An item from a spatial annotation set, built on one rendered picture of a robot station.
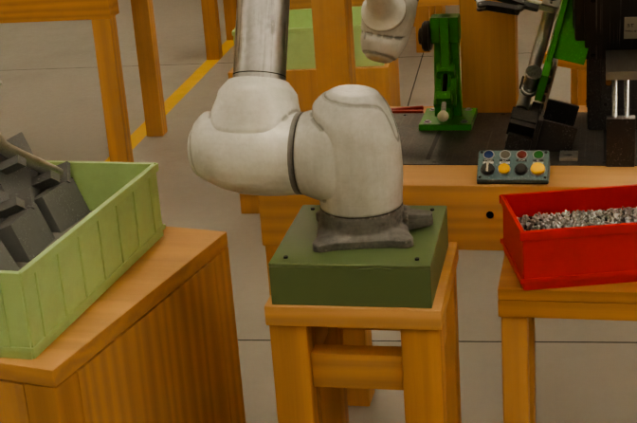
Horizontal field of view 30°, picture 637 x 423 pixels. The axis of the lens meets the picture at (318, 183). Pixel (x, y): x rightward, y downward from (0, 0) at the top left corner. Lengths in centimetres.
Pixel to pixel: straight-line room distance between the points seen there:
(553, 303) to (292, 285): 51
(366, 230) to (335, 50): 107
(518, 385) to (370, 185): 54
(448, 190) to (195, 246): 56
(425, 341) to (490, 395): 144
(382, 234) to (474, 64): 103
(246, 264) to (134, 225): 203
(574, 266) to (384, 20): 74
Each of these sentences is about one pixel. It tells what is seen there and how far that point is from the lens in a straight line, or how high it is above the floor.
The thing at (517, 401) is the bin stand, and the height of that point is 56.
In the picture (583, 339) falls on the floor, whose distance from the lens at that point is 389.
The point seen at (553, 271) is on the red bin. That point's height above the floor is 83.
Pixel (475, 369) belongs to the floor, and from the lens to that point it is 370.
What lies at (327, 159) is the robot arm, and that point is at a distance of 210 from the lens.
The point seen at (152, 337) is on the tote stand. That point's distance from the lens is 244.
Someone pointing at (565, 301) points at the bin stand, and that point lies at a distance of 230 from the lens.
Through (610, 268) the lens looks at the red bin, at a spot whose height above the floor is 83.
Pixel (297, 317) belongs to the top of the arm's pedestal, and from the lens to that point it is 214.
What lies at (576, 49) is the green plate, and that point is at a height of 113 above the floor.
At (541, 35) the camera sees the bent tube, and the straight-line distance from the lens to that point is 285.
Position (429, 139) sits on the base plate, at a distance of 286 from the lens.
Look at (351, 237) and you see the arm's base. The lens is 215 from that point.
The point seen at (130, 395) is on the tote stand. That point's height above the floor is 62.
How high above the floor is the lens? 174
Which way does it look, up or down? 19 degrees down
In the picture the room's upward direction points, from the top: 4 degrees counter-clockwise
